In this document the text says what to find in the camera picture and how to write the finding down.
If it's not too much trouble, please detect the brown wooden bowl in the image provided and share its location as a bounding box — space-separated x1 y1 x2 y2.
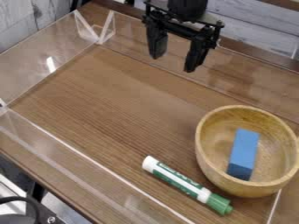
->
195 105 299 198

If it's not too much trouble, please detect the black cable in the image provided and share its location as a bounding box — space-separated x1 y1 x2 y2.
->
0 196 43 220

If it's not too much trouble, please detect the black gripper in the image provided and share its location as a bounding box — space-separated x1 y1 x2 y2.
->
145 0 225 73

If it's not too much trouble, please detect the blue rectangular block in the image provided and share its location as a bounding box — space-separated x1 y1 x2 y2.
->
227 129 259 181

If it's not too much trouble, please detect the black device with screw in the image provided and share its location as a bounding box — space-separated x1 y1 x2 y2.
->
0 203 69 224

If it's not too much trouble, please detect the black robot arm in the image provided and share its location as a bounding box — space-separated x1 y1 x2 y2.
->
143 0 225 73

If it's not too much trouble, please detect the green white marker pen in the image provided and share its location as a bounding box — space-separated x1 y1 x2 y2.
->
142 156 234 215

